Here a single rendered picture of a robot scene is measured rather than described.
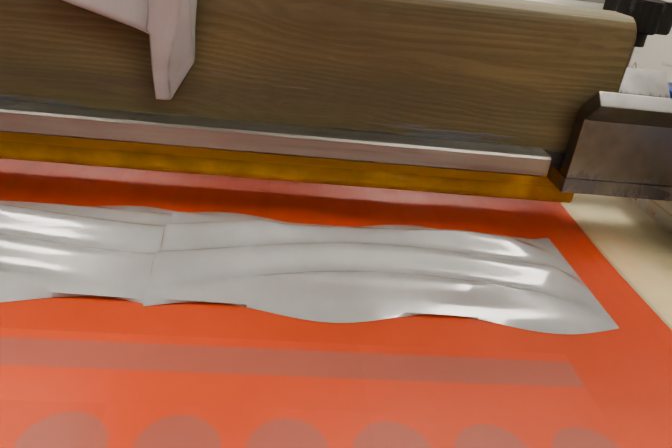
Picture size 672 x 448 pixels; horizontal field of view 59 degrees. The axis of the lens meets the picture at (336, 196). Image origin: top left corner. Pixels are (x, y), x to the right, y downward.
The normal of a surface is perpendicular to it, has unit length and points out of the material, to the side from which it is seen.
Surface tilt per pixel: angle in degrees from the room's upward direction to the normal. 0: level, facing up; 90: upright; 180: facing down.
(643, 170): 90
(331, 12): 90
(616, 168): 90
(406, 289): 33
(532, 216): 0
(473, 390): 0
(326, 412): 0
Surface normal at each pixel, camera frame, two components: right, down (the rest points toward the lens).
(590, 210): 0.12, -0.90
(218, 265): 0.24, -0.54
